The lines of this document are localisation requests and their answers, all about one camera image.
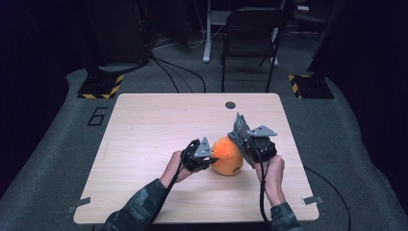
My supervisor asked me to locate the hand-held gripper cable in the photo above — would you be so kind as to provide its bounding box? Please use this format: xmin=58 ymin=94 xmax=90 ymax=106
xmin=258 ymin=158 xmax=273 ymax=231
xmin=143 ymin=142 xmax=200 ymax=231

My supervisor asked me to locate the grey towel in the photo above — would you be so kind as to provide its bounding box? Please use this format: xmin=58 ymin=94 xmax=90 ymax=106
xmin=227 ymin=112 xmax=258 ymax=169

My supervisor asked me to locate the left hand-held gripper cable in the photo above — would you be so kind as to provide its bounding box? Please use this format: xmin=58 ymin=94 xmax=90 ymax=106
xmin=143 ymin=142 xmax=200 ymax=231

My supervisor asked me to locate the white desk frame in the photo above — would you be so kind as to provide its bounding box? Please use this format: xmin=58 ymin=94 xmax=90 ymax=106
xmin=202 ymin=0 xmax=280 ymax=67

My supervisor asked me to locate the orange plush toy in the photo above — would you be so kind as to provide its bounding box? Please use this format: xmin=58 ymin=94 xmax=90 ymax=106
xmin=210 ymin=136 xmax=244 ymax=177

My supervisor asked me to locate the black folding chair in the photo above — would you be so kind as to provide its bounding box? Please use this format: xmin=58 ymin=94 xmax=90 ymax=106
xmin=220 ymin=7 xmax=288 ymax=94

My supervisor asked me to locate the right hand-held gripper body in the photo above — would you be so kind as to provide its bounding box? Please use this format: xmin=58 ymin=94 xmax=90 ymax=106
xmin=244 ymin=124 xmax=278 ymax=164

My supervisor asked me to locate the person's left hand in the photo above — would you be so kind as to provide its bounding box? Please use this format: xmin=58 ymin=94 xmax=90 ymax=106
xmin=160 ymin=151 xmax=193 ymax=189

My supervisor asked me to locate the black floor cable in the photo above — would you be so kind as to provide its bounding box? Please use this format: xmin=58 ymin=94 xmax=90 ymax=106
xmin=153 ymin=59 xmax=181 ymax=94
xmin=304 ymin=167 xmax=352 ymax=231
xmin=151 ymin=57 xmax=207 ymax=94

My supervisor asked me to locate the black yellow striped base plate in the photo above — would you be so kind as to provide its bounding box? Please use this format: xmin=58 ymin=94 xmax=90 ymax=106
xmin=76 ymin=74 xmax=125 ymax=100
xmin=288 ymin=74 xmax=335 ymax=100

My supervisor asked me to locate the person's right hand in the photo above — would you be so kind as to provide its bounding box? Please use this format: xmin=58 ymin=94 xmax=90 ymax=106
xmin=255 ymin=154 xmax=286 ymax=201

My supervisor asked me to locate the black floor tape marking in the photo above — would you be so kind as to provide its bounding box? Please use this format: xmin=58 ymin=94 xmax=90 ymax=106
xmin=87 ymin=107 xmax=109 ymax=127

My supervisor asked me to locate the dark cabinet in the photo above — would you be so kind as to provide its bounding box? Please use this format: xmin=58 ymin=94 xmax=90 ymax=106
xmin=84 ymin=0 xmax=152 ymax=75

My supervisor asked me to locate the right hand-held gripper cable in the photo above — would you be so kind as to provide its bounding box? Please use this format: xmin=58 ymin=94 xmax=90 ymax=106
xmin=258 ymin=158 xmax=273 ymax=231

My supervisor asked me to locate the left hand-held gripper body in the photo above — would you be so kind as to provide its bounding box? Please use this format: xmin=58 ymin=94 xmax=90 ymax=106
xmin=181 ymin=137 xmax=213 ymax=172

